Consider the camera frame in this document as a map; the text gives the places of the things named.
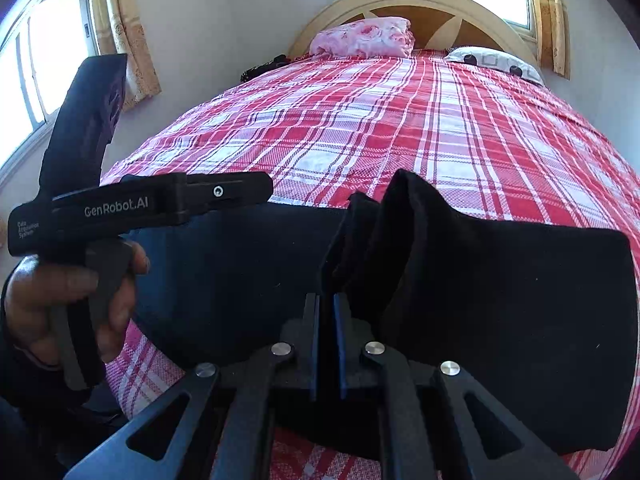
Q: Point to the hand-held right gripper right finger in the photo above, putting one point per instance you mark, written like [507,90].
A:
[340,345]

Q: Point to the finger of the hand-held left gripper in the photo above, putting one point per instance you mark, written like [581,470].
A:
[230,192]

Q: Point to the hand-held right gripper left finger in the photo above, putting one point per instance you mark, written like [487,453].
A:
[312,345]

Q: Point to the black pants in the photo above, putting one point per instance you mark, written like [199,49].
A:
[500,285]

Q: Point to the person's left hand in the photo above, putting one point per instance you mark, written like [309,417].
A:
[45,285]

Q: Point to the dark patterned cloth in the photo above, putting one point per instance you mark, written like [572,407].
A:
[260,67]

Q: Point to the bed with red plaid sheet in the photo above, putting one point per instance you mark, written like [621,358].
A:
[375,125]

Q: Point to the yellow patterned curtain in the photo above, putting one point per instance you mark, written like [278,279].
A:
[125,35]
[555,25]

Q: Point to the cream wooden headboard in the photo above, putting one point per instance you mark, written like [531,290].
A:
[325,17]

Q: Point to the pink floral pillow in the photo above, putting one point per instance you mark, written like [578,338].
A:
[365,35]

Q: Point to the white pillow with black pattern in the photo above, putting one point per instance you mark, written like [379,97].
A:
[490,60]

